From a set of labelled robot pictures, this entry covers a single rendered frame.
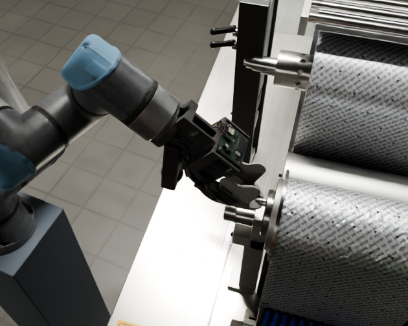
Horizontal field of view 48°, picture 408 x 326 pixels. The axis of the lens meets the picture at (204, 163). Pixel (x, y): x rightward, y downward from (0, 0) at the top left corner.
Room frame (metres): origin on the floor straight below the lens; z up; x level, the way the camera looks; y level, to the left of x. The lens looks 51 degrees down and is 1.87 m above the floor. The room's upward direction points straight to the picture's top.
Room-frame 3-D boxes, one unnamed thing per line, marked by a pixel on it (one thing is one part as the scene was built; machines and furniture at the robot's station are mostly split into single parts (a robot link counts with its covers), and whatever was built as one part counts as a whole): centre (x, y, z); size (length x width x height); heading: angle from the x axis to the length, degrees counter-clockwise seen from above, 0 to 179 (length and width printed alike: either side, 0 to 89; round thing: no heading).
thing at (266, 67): (0.65, -0.10, 1.33); 0.06 x 0.03 x 0.03; 74
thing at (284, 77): (0.64, -0.16, 1.33); 0.06 x 0.06 x 0.06; 74
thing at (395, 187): (0.47, -0.27, 1.17); 0.26 x 0.12 x 0.12; 74
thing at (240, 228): (0.43, -0.08, 1.05); 0.06 x 0.05 x 0.31; 74
